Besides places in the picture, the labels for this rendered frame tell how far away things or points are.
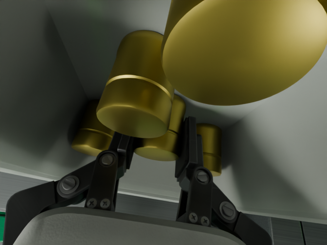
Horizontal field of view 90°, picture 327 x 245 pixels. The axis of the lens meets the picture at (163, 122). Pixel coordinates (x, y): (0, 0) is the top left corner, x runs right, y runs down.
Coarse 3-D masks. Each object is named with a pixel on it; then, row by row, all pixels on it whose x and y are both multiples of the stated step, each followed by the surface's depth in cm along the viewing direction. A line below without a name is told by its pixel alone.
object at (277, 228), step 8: (248, 216) 16; (256, 216) 15; (264, 216) 14; (264, 224) 14; (272, 224) 13; (280, 224) 14; (288, 224) 14; (296, 224) 14; (272, 232) 13; (280, 232) 13; (288, 232) 13; (296, 232) 13; (272, 240) 13; (280, 240) 13; (288, 240) 13; (296, 240) 13
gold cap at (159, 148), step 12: (180, 108) 12; (180, 120) 12; (168, 132) 11; (180, 132) 12; (144, 144) 10; (156, 144) 10; (168, 144) 10; (180, 144) 11; (144, 156) 12; (156, 156) 12; (168, 156) 11
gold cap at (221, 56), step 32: (192, 0) 3; (224, 0) 3; (256, 0) 3; (288, 0) 2; (320, 0) 2; (192, 32) 3; (224, 32) 3; (256, 32) 3; (288, 32) 3; (320, 32) 3; (192, 64) 4; (224, 64) 4; (256, 64) 4; (288, 64) 3; (192, 96) 5; (224, 96) 5; (256, 96) 4
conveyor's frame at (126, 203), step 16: (0, 176) 19; (16, 176) 20; (0, 192) 19; (0, 208) 18; (128, 208) 20; (144, 208) 21; (160, 208) 21; (176, 208) 21; (304, 224) 14; (320, 224) 14; (304, 240) 13; (320, 240) 14
